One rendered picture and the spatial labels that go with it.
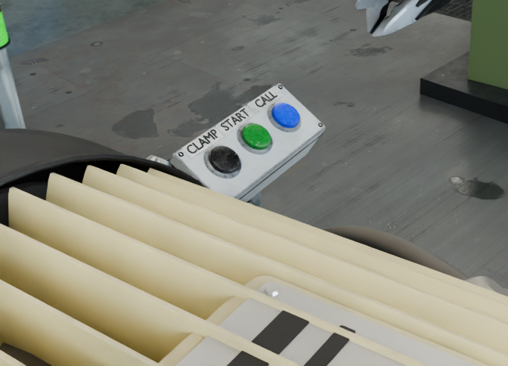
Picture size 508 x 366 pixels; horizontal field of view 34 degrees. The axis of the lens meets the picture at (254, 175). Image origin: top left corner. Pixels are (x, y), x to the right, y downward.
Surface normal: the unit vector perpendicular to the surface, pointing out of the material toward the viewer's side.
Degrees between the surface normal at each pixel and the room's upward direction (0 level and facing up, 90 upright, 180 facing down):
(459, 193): 0
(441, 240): 0
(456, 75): 0
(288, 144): 33
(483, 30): 90
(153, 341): 87
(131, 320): 87
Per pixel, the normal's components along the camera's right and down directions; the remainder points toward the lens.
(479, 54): -0.67, 0.44
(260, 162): 0.38, -0.56
